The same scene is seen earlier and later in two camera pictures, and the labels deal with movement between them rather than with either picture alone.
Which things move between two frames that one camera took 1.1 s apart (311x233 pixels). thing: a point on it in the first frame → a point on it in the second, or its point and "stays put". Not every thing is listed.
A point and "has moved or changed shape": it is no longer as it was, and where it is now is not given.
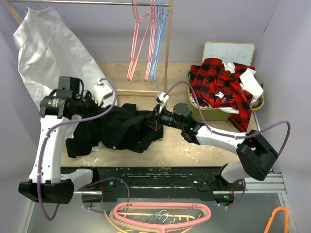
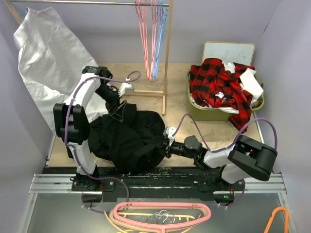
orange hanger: [286, 229] stays put
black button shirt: [121, 127] has moved or changed shape
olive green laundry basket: [210, 114] stays put
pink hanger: [132, 66] → [144, 41]
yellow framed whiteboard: [241, 53] stays put
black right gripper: [154, 120] → [168, 148]
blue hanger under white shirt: [22, 14] stays put
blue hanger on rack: [163, 16] stays put
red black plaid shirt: [215, 86] stays put
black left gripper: [96, 108] → [112, 106]
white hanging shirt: [49, 49] stays put
